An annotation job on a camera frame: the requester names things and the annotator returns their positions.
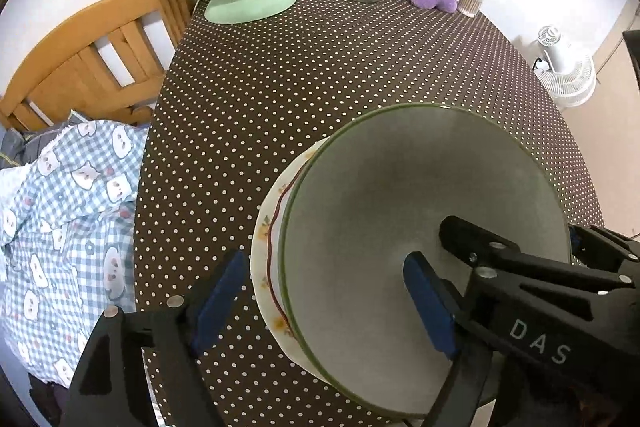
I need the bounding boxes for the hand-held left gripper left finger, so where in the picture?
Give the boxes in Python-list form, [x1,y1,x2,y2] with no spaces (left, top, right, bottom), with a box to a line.
[59,249,249,427]

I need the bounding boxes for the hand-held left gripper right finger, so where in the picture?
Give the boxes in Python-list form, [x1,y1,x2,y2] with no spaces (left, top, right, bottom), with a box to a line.
[403,251,495,427]

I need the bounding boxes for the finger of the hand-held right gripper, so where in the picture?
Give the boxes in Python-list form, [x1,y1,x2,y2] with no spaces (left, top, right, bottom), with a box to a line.
[569,224,640,279]
[439,215,637,299]

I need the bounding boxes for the scalloped yellow floral plate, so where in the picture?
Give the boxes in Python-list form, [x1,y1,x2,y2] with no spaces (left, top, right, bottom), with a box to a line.
[251,138,331,378]

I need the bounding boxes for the white plate with red rim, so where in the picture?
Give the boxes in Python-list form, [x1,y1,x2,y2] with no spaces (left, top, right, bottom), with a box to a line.
[267,179,306,338]

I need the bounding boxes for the green floral ceramic bowl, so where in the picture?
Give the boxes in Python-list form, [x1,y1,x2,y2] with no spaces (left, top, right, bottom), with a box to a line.
[278,103,572,423]

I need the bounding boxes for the blue checked printed blanket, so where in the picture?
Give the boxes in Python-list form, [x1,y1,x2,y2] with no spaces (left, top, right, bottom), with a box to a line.
[0,119,151,390]

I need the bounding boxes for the white floor fan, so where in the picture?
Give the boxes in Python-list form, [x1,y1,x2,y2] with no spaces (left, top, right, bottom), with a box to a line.
[531,25,597,108]

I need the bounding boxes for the brown polka dot tablecloth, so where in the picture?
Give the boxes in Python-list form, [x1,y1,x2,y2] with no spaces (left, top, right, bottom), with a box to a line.
[134,0,605,427]

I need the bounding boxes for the beige door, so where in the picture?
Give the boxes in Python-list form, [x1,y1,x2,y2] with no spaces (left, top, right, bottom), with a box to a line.
[590,0,640,72]

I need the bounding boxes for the grey cloth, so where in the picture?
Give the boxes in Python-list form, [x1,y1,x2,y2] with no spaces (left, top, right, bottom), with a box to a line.
[0,127,31,168]

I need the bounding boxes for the wooden headboard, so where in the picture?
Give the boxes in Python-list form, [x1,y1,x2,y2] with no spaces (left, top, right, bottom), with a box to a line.
[0,0,193,131]

